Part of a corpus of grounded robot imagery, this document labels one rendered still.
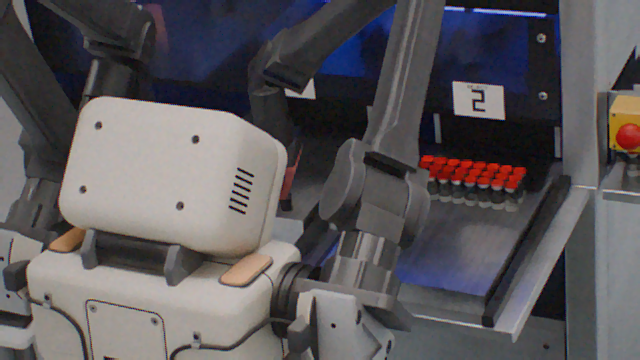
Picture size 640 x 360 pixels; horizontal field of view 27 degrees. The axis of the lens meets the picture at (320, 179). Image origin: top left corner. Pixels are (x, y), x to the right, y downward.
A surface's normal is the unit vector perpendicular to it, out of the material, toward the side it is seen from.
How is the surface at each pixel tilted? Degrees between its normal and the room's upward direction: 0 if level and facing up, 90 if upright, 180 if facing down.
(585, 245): 90
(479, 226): 0
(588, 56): 90
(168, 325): 82
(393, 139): 50
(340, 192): 55
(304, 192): 0
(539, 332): 90
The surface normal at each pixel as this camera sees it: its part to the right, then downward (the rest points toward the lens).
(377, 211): 0.39, -0.18
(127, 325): -0.44, 0.37
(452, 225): -0.11, -0.86
